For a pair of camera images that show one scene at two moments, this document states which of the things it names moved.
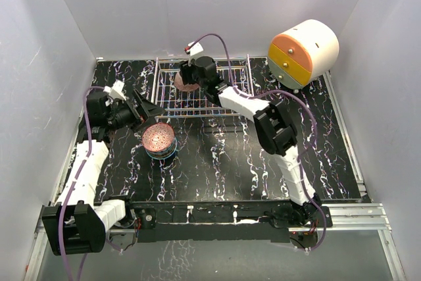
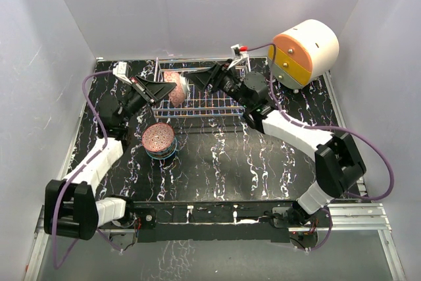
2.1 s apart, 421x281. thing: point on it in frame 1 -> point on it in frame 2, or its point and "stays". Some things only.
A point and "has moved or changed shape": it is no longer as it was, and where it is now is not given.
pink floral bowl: (180, 85) has moved or changed shape
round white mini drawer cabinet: (304, 52) stays
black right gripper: (186, 71) -> (215, 76)
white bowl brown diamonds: (158, 137) stays
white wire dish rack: (236, 70) stays
